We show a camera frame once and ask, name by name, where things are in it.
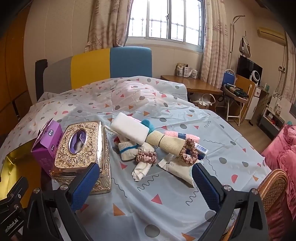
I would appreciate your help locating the beige bandage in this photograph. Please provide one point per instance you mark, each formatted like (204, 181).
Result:
(167, 143)

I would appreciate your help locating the round tray table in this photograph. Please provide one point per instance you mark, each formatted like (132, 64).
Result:
(234, 94)

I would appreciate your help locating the ornate gold tissue box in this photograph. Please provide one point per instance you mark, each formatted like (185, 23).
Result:
(82, 144)

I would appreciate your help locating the grey yellow blue sofa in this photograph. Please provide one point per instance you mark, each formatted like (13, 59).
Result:
(76, 71)

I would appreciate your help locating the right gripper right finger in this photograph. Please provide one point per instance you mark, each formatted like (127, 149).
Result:
(221, 199)

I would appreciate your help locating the items on desk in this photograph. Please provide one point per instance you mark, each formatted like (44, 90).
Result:
(183, 70)

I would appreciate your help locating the brown satin scrunchie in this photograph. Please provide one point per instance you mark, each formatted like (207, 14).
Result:
(189, 153)

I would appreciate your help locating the pink ruffled blanket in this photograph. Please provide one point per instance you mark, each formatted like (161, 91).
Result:
(280, 154)

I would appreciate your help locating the pink scrunchie light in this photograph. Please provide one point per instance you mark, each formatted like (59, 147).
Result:
(146, 157)

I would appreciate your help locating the wicker chair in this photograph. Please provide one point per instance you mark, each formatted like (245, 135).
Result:
(273, 194)

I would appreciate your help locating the window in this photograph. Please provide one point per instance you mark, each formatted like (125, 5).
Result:
(180, 22)

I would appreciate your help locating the right curtain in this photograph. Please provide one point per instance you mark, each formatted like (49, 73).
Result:
(216, 43)

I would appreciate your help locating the blue tissue pack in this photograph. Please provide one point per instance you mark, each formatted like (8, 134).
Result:
(202, 151)

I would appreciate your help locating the white fan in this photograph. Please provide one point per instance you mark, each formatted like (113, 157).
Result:
(255, 77)

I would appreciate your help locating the air conditioner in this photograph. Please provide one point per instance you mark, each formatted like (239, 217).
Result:
(272, 35)

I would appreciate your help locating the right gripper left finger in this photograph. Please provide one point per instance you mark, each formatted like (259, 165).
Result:
(71, 197)

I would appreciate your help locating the white plastic packet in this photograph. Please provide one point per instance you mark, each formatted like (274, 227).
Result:
(178, 168)

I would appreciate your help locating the wooden desk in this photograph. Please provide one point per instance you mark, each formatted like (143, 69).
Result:
(193, 85)

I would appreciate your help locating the blue folding chair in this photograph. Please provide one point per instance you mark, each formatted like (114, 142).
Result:
(229, 77)

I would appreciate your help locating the pink towel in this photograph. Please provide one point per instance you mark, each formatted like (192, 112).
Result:
(183, 136)

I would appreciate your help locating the white towel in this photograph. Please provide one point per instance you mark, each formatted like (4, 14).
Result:
(130, 128)

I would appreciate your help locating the blue plush toy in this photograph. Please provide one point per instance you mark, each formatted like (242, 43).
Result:
(149, 125)

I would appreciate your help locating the white knit glove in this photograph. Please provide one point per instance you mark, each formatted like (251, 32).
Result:
(128, 150)

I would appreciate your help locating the white cloth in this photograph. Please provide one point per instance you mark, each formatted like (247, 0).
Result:
(140, 171)

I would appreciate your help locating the white tote bag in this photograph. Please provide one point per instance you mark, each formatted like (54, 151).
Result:
(203, 100)

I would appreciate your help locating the white shelf cabinet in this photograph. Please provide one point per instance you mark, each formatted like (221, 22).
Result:
(271, 123)

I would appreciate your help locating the gold tray box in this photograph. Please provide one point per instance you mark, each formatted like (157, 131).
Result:
(20, 163)

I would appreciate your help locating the black television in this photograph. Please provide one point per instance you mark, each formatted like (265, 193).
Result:
(246, 66)

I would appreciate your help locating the purple cardboard box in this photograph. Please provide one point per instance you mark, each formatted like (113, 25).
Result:
(46, 145)

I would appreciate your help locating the curtain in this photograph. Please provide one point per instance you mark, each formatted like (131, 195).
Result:
(216, 43)
(109, 24)

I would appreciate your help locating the left curtain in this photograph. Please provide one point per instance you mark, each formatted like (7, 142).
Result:
(109, 24)

